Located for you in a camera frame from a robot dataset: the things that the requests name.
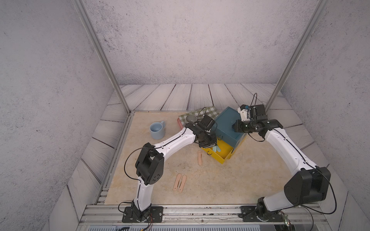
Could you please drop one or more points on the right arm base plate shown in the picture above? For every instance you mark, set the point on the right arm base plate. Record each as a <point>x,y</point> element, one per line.
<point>257,214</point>

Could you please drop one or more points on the pink tray under cloth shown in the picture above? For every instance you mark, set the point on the pink tray under cloth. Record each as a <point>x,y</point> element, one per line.
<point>180,123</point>

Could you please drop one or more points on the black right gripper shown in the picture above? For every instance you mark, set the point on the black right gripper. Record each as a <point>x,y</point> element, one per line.
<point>237,124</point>

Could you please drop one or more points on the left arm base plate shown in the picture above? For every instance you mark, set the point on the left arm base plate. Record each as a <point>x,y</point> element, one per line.
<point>133,215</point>

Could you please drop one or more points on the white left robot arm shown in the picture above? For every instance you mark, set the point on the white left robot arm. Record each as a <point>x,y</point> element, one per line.
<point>151,160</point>

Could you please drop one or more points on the teal drawer cabinet box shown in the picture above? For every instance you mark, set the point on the teal drawer cabinet box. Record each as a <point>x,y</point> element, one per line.
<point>225,120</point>

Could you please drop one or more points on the light blue mug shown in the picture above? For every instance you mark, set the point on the light blue mug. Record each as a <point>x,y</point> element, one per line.
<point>157,130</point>

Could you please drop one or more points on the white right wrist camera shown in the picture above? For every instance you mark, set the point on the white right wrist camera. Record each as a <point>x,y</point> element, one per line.
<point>243,110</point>

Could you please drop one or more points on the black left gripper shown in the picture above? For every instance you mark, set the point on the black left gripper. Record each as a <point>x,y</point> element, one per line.
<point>213,143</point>

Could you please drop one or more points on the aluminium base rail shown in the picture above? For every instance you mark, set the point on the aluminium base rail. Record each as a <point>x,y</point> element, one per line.
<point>201,218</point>

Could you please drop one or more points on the aluminium frame post right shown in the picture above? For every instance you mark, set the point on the aluminium frame post right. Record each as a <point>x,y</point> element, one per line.
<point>309,29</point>

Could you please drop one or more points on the green checkered cloth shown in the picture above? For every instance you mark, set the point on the green checkered cloth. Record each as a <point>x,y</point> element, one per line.
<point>210,111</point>

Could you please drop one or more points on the aluminium frame post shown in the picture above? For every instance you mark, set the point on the aluminium frame post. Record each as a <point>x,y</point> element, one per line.
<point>80,8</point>
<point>309,29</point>

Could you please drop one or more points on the aluminium frame post left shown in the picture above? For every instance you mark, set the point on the aluminium frame post left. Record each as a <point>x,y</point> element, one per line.
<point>80,8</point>

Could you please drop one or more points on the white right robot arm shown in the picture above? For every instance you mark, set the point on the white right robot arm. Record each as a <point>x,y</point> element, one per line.
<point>309,182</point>

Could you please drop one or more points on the green striped ceramic cup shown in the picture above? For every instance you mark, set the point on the green striped ceramic cup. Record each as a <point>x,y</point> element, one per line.
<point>191,119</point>

